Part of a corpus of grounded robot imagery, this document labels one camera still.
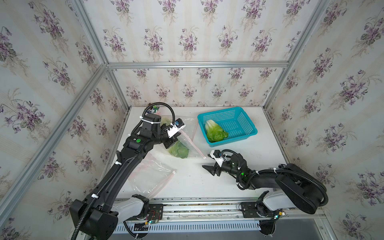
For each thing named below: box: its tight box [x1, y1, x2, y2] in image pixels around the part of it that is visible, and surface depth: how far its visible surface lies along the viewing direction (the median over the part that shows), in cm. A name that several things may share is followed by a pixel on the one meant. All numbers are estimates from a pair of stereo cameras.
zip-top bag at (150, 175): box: [128, 152, 177, 199], surface depth 86 cm
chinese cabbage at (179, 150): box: [169, 140, 190, 159], surface depth 83 cm
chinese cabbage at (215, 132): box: [205, 119, 229, 143], surface depth 99 cm
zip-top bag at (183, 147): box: [153, 129, 206, 160], surface depth 82 cm
